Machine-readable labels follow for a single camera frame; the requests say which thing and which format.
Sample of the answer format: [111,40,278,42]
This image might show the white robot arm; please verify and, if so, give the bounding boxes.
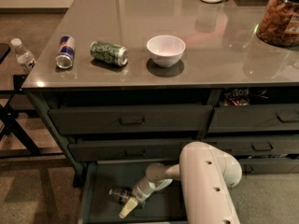
[119,142,242,224]

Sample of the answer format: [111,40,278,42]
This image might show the blue silver energy drink can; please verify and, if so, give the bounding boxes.
[55,35,75,69]

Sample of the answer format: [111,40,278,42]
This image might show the top left drawer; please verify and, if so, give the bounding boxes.
[49,105,212,134]

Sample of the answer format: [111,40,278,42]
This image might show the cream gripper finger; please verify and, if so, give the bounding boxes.
[119,197,138,218]

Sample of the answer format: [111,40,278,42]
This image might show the dark side table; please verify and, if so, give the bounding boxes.
[0,42,64,159]

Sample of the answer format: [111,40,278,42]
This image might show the clear plastic water bottle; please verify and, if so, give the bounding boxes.
[108,187,133,205]

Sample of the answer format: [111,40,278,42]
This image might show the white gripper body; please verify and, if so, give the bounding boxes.
[132,176,172,203]

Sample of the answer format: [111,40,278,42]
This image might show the middle right drawer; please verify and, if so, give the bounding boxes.
[203,135,299,157]

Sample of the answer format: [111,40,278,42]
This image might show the green soda can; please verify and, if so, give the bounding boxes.
[90,41,128,67]

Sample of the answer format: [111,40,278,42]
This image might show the white bowl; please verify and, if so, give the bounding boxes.
[147,35,186,67]

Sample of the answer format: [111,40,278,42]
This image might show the top right drawer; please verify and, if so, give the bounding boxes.
[208,104,299,133]

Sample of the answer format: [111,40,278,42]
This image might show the middle left drawer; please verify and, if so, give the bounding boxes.
[68,138,192,161]

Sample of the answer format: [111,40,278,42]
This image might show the snack bag in drawer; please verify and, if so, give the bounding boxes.
[222,88,249,106]

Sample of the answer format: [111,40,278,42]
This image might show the small bottle on side table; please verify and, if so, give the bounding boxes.
[10,38,36,74]

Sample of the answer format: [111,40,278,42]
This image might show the clear jar of snacks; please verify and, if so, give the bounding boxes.
[257,0,299,47]

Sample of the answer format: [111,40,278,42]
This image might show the open bottom left drawer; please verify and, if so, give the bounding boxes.
[78,162,187,224]

